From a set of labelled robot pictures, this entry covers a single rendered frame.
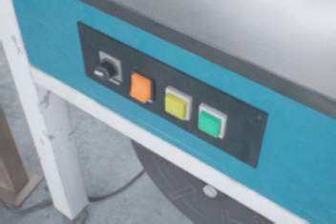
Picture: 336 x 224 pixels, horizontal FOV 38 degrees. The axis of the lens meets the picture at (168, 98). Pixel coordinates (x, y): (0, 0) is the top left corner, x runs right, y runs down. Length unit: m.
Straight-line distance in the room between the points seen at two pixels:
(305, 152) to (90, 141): 0.91
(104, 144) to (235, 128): 0.84
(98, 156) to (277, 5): 0.87
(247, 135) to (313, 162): 0.07
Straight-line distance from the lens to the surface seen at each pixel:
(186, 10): 0.50
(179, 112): 0.53
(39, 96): 0.80
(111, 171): 1.27
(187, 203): 1.07
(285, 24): 0.50
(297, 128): 0.47
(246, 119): 0.50
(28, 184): 1.28
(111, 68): 0.57
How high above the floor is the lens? 1.03
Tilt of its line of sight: 46 degrees down
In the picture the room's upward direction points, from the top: straight up
